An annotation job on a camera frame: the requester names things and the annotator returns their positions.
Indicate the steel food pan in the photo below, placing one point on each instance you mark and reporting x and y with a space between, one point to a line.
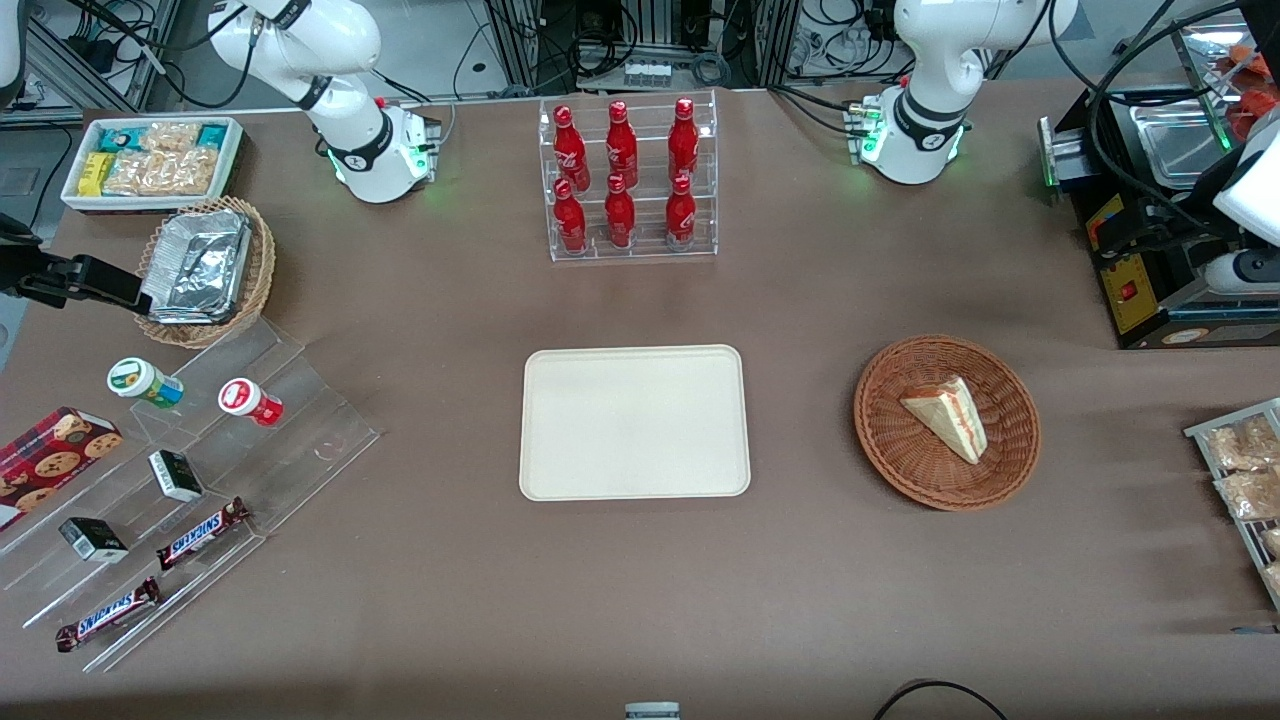
1175 145

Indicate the red cola bottle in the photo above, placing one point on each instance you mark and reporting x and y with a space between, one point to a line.
570 222
681 216
683 142
621 148
570 150
619 218

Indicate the silver foil tray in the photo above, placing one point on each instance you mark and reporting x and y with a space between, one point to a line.
200 265

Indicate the small tan wicker basket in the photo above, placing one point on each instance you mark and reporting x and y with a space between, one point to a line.
262 270

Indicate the black food warmer machine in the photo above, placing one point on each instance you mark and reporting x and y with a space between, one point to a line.
1150 310

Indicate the clear cracker bag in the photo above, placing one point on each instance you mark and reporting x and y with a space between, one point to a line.
190 170
170 136
135 174

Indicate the Snickers chocolate bar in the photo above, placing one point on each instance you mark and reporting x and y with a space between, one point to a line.
108 615
200 535

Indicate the grey device edge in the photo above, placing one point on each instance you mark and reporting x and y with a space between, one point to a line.
652 712

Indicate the cream plastic tray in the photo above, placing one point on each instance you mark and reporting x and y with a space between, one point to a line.
635 425

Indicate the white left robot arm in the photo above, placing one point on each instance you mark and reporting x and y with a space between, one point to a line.
925 60

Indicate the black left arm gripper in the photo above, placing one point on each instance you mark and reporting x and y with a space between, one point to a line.
1166 237

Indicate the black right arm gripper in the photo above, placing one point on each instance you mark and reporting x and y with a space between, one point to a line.
28 272

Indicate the white snack bin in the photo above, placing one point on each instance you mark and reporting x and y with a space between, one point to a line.
232 160

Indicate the yellow snack packet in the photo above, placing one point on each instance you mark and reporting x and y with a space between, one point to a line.
95 174

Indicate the red sausage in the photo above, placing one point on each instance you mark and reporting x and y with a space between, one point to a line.
1245 58
1255 110

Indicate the clear acrylic bottle rack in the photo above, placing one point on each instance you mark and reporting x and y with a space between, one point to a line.
645 250

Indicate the red lid cup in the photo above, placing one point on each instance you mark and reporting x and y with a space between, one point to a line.
245 399

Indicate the large brown wicker basket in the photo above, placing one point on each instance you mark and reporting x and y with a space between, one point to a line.
900 450

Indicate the teal snack packet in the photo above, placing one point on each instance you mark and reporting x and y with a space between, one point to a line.
120 138
212 136

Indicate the small black box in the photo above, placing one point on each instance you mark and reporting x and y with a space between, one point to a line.
93 540
176 476

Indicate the clear acrylic stepped display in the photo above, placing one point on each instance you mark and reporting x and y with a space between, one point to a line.
300 440

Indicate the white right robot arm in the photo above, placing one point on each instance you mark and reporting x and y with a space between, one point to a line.
350 120

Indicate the green lid cup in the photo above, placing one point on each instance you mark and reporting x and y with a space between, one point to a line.
140 380

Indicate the clear nut snack bag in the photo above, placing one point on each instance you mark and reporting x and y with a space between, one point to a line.
1273 580
1250 495
1240 445
1271 542

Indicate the red cookie box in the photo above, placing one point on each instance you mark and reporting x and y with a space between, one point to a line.
50 460

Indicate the grey power strip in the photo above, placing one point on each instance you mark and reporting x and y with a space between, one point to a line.
648 74

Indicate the tray of packaged snacks right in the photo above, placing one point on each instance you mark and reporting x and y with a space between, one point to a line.
1200 432

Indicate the triangular sandwich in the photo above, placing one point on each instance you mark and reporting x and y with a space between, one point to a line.
950 420

